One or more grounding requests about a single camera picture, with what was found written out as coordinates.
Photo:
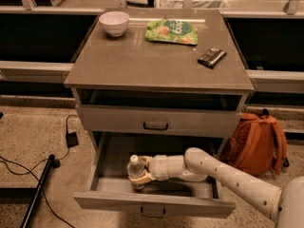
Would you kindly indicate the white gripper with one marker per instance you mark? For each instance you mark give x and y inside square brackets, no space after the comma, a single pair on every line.
[157,167]

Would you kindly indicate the clear plastic water bottle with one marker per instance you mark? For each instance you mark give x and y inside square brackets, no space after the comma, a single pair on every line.
[135,170]

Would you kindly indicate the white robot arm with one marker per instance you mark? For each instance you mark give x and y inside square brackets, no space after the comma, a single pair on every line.
[284,206]

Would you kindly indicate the open grey lower drawer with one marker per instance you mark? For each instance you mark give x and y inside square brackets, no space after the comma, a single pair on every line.
[109,188]

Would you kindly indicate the closed grey upper drawer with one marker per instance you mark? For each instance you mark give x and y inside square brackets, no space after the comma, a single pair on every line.
[179,122]

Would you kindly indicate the grey drawer cabinet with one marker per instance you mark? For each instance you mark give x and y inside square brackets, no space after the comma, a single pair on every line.
[132,72]

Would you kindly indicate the black power adapter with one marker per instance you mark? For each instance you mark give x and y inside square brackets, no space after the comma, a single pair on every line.
[71,139]

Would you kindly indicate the black pole on floor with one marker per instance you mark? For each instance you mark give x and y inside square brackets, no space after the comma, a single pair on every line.
[38,191]

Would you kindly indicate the orange backpack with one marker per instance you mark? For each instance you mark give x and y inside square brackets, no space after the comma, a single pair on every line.
[257,145]

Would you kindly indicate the black snack bar packet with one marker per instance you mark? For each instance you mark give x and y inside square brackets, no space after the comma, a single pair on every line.
[211,57]

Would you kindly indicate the green snack bag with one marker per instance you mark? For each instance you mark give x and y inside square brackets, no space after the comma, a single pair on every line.
[172,31]

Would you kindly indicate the white ceramic bowl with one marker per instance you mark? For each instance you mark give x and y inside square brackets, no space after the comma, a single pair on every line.
[114,23]

